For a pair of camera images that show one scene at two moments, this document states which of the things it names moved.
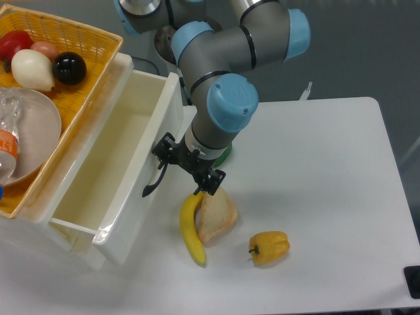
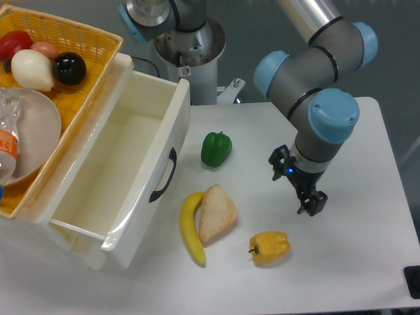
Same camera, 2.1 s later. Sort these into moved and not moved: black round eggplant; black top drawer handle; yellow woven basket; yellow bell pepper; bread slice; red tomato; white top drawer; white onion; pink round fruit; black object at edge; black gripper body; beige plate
Moved: black top drawer handle; black gripper body; white top drawer
Not moved: black round eggplant; yellow bell pepper; bread slice; black object at edge; white onion; red tomato; pink round fruit; beige plate; yellow woven basket
